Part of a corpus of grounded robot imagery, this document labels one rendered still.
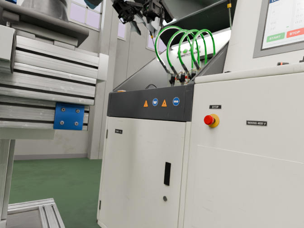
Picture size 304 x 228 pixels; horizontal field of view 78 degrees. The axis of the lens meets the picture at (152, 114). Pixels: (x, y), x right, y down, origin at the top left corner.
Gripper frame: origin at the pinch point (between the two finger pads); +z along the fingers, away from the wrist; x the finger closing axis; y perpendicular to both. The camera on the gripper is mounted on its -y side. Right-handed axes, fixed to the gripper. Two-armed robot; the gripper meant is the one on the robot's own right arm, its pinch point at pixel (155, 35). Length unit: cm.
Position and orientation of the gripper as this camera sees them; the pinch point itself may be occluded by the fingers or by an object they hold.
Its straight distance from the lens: 102.7
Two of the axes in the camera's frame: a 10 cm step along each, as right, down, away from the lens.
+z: -0.9, 10.0, -0.5
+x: 6.8, 0.3, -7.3
